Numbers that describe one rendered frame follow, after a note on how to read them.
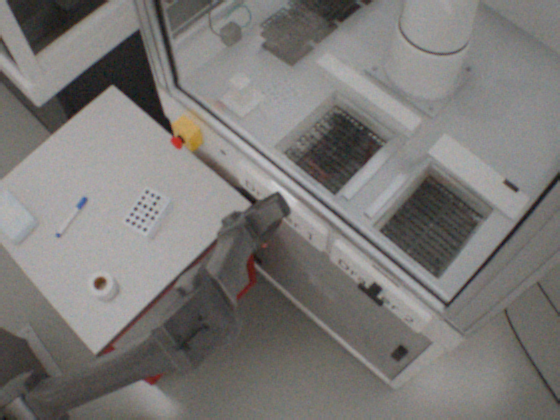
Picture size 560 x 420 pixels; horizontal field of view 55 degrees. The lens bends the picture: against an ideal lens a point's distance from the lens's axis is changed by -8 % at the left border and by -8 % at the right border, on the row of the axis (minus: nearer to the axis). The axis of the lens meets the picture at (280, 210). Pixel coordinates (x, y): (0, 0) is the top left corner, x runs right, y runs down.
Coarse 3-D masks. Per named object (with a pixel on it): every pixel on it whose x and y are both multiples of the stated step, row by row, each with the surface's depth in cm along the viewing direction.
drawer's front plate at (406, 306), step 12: (336, 240) 135; (336, 252) 138; (348, 252) 134; (336, 264) 144; (348, 264) 137; (360, 264) 132; (360, 276) 137; (372, 276) 132; (384, 288) 131; (396, 288) 130; (384, 300) 137; (396, 300) 131; (408, 300) 129; (396, 312) 137; (408, 312) 131; (420, 312) 127; (408, 324) 137; (420, 324) 131
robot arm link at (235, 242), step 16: (240, 224) 113; (224, 240) 109; (240, 240) 107; (256, 240) 117; (224, 256) 96; (240, 256) 101; (192, 272) 83; (208, 272) 85; (224, 272) 89; (240, 272) 97; (176, 288) 79; (192, 288) 79; (224, 288) 85; (240, 320) 86
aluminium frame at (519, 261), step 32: (160, 32) 127; (160, 64) 139; (224, 128) 141; (256, 160) 138; (288, 192) 137; (544, 192) 72; (544, 224) 75; (384, 256) 127; (512, 256) 87; (544, 256) 80; (416, 288) 123; (480, 288) 102; (512, 288) 94; (448, 320) 122; (480, 320) 110
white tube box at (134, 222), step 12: (144, 192) 156; (156, 192) 156; (144, 204) 154; (156, 204) 156; (168, 204) 155; (132, 216) 154; (144, 216) 153; (156, 216) 152; (132, 228) 151; (144, 228) 152; (156, 228) 154
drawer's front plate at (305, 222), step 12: (240, 168) 145; (252, 168) 143; (240, 180) 152; (252, 180) 145; (264, 180) 142; (252, 192) 152; (264, 192) 145; (288, 216) 144; (300, 216) 138; (300, 228) 144; (312, 228) 138; (324, 228) 136; (312, 240) 144; (324, 240) 139
